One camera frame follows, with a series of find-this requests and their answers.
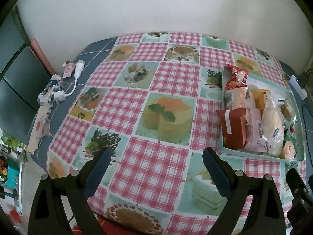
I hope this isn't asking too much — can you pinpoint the pink wooden strip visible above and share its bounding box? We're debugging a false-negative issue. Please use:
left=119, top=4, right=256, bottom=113
left=29, top=39, right=55, bottom=76

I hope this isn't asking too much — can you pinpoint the pink checkered printed tablecloth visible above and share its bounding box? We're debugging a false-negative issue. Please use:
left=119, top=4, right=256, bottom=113
left=48, top=31, right=306, bottom=235

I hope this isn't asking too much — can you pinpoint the round white bun packet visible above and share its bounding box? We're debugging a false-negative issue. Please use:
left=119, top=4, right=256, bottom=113
left=260, top=97, right=286, bottom=157

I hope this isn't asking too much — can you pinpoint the white charger adapter cable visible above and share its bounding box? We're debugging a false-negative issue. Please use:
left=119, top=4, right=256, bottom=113
left=54, top=60, right=85, bottom=102

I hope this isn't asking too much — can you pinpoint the flat orange print wrapper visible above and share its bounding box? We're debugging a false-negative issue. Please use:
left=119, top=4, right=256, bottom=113
left=26, top=103, right=53, bottom=154

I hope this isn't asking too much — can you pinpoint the dark red snack packet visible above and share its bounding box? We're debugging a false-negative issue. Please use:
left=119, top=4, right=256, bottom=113
left=216, top=107, right=250, bottom=150

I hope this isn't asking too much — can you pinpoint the small pink sachet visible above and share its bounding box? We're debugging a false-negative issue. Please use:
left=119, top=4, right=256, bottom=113
left=62, top=60, right=76, bottom=79

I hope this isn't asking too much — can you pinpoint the peach bread packet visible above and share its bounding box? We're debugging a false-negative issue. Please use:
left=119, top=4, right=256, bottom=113
left=224, top=88, right=247, bottom=110

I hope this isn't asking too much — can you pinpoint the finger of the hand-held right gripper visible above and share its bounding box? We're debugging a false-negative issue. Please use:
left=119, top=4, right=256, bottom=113
left=285, top=168, right=313, bottom=228

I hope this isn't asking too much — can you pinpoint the dark glass cabinet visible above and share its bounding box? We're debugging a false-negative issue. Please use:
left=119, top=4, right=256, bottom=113
left=0, top=7, right=53, bottom=137

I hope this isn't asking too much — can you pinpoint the crumpled blue white wrapper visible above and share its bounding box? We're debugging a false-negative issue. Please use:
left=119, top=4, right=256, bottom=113
left=37, top=75, right=64, bottom=108

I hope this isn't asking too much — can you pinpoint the small jelly cup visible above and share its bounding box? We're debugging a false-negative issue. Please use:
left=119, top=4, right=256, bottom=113
left=282, top=140, right=297, bottom=161

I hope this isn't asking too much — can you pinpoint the blue grid tablecloth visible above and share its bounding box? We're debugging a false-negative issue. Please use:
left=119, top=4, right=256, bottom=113
left=32, top=37, right=118, bottom=164

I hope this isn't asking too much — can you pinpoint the white power strip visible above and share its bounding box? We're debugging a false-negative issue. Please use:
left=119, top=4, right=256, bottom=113
left=289, top=75, right=307, bottom=99

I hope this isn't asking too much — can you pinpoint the black power adapter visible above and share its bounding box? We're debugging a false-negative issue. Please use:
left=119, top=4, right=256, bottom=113
left=297, top=71, right=312, bottom=89

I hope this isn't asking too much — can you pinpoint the clear cracker packet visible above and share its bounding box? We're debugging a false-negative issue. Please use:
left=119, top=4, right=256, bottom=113
left=278, top=100, right=297, bottom=121

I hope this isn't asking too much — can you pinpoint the pink snack packet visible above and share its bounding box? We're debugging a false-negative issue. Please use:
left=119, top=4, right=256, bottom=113
left=244, top=107, right=270, bottom=153

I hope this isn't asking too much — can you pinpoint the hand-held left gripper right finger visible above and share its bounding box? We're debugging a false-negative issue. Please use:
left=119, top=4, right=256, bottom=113
left=202, top=147, right=286, bottom=235

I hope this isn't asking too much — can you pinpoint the red date snack packet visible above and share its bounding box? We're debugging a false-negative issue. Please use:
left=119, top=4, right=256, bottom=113
left=224, top=64, right=249, bottom=90

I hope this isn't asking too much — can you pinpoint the teal cardboard box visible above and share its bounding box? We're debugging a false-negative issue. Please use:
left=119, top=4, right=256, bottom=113
left=221, top=66, right=307, bottom=162

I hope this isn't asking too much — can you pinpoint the yellow soft bread packet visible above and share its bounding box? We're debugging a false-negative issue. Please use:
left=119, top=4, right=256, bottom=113
left=251, top=89, right=271, bottom=111

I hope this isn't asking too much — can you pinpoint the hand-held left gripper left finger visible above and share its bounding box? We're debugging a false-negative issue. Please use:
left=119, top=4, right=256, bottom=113
left=27, top=147, right=111, bottom=235

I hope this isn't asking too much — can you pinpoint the black cable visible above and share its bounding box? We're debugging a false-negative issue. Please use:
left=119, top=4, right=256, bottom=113
left=301, top=103, right=313, bottom=167

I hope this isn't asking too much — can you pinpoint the teal plastic box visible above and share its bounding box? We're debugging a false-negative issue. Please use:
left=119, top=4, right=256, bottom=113
left=5, top=158, right=23, bottom=189

